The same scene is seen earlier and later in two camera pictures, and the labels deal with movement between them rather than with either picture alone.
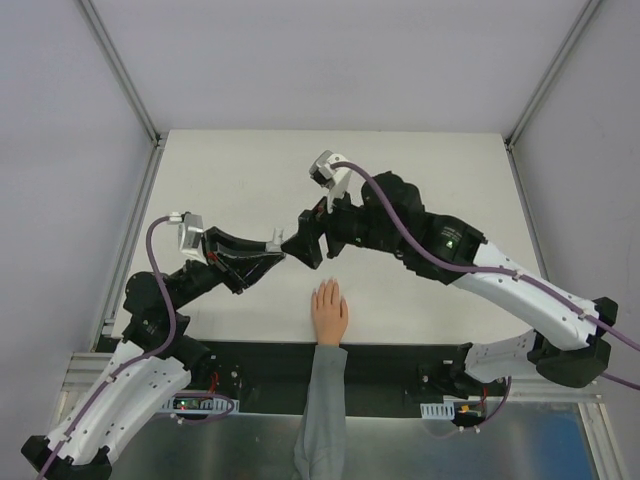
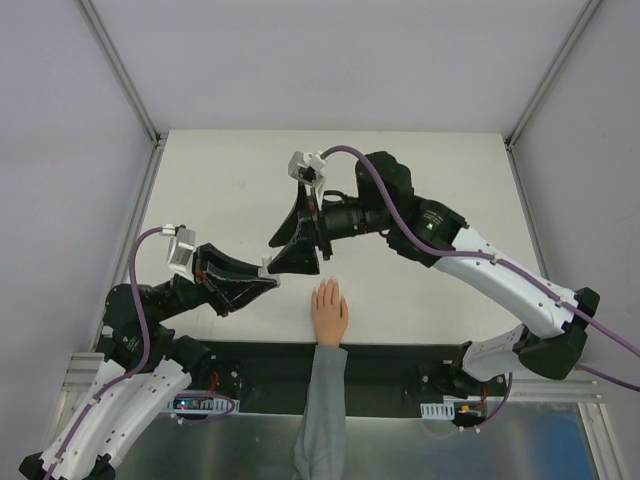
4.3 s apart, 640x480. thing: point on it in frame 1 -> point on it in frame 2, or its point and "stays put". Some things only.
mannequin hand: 330,312 stays put
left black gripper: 220,262 -> 209,287
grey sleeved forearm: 320,450 stays put
